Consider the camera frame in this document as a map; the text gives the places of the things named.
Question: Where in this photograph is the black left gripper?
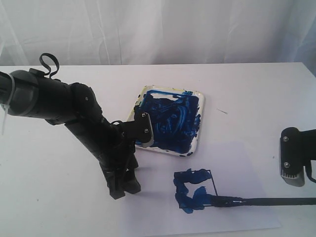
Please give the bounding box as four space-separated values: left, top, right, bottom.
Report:
98 120 141 199

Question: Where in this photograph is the white paper with square outline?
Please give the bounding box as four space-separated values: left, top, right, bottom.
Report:
121 142 279 237

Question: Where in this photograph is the black paintbrush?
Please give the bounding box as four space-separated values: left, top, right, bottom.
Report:
204 196 316 207

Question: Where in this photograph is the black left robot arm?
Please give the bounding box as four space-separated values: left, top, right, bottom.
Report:
0 69 141 199

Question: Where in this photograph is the white paint tray blue paint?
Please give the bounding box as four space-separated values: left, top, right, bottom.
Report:
127 85 205 157

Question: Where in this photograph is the white backdrop curtain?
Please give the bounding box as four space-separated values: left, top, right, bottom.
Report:
0 0 316 66

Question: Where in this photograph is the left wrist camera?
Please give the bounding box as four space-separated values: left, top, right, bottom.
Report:
123 112 154 148

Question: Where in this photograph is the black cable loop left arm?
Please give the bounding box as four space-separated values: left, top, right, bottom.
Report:
39 52 60 79

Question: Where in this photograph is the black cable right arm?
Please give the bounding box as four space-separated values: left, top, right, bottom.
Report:
305 162 316 184

